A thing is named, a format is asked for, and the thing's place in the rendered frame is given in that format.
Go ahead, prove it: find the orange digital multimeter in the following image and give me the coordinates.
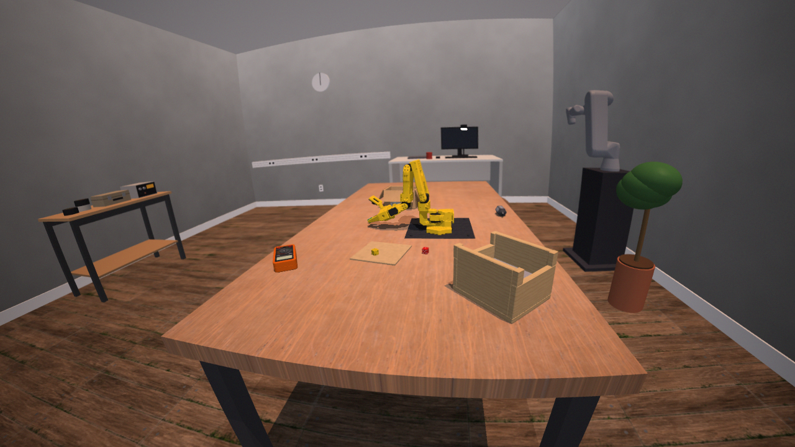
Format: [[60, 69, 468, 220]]
[[273, 245, 298, 273]]

